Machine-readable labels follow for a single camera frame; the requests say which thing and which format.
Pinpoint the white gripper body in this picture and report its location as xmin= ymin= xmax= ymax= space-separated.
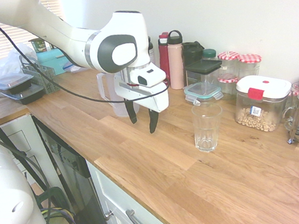
xmin=112 ymin=66 xmax=172 ymax=119

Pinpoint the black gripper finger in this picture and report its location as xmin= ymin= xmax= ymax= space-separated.
xmin=124 ymin=99 xmax=139 ymax=126
xmin=146 ymin=108 xmax=163 ymax=134

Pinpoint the clear plastic pitcher blue lid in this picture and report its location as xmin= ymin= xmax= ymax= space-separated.
xmin=95 ymin=67 xmax=142 ymax=122

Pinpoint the red water bottle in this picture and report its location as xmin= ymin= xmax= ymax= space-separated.
xmin=154 ymin=31 xmax=176 ymax=83

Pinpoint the pink water bottle black lid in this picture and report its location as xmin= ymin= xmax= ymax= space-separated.
xmin=162 ymin=28 xmax=191 ymax=91

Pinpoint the black protein powder tub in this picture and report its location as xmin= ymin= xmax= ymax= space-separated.
xmin=146 ymin=35 xmax=158 ymax=66

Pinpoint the clear drinking glass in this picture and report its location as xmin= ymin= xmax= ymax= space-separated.
xmin=189 ymin=99 xmax=229 ymax=155

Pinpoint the glass food container teal lid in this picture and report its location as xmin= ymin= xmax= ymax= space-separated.
xmin=182 ymin=78 xmax=226 ymax=107

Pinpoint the square canister black lid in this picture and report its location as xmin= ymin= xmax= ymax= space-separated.
xmin=182 ymin=56 xmax=227 ymax=92

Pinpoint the dark green shaker bottle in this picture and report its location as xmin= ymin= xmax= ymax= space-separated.
xmin=181 ymin=39 xmax=207 ymax=68

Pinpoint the zip bag blue seal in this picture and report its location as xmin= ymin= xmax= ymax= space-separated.
xmin=61 ymin=60 xmax=84 ymax=75

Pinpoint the jar with green lid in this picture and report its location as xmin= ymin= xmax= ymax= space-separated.
xmin=201 ymin=47 xmax=219 ymax=64

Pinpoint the small jar red checkered lid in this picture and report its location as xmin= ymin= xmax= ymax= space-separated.
xmin=217 ymin=74 xmax=241 ymax=103

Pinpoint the white cabinet door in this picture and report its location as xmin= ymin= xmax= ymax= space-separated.
xmin=85 ymin=147 xmax=184 ymax=224

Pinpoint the black dishwasher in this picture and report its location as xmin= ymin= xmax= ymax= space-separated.
xmin=32 ymin=105 xmax=114 ymax=224

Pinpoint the grey cutlery basket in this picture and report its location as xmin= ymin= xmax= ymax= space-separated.
xmin=18 ymin=50 xmax=62 ymax=99

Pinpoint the teal box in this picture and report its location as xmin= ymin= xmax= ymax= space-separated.
xmin=35 ymin=46 xmax=72 ymax=78

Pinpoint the silver cabinet knob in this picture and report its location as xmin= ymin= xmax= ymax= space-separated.
xmin=102 ymin=210 xmax=115 ymax=222

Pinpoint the black takeout container clear lid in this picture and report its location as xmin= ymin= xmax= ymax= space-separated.
xmin=0 ymin=72 xmax=36 ymax=97
xmin=0 ymin=82 xmax=48 ymax=109

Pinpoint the cereal container white lid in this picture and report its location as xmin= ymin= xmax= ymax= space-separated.
xmin=228 ymin=69 xmax=299 ymax=138

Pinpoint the green clamp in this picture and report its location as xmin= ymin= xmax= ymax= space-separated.
xmin=32 ymin=184 xmax=70 ymax=217

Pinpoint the green paper cup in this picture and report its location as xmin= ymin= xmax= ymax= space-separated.
xmin=28 ymin=36 xmax=49 ymax=55

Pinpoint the white drawer cabinet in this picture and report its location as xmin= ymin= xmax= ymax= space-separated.
xmin=0 ymin=110 xmax=63 ymax=197

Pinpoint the white plastic bag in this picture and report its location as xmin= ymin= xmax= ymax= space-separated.
xmin=0 ymin=41 xmax=43 ymax=97

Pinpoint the clear glass mug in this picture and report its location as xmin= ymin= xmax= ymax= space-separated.
xmin=277 ymin=81 xmax=299 ymax=134

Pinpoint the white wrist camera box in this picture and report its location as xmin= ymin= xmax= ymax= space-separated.
xmin=128 ymin=61 xmax=169 ymax=91

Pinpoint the coloured wire bundle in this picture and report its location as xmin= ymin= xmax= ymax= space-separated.
xmin=40 ymin=203 xmax=77 ymax=224

